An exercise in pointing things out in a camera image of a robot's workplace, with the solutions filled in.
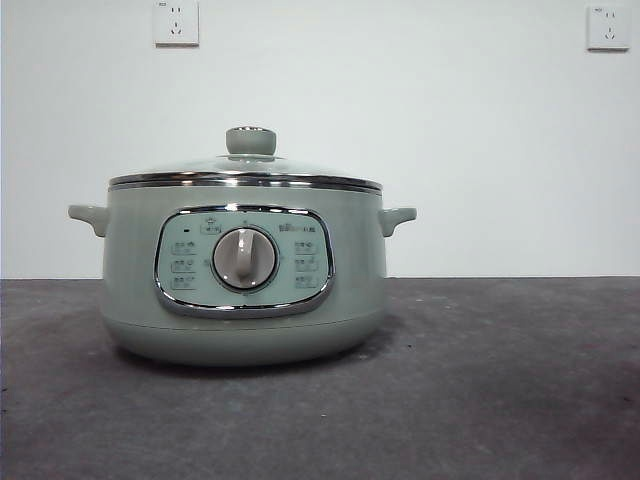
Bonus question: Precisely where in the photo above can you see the pale green electric pot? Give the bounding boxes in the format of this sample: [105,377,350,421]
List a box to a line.
[67,185,418,369]

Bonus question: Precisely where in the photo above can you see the glass lid with green knob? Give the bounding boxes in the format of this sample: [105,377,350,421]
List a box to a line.
[108,126,384,191]

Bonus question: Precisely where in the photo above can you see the white wall socket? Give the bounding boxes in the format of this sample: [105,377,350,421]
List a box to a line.
[586,5,631,53]
[153,0,200,49]

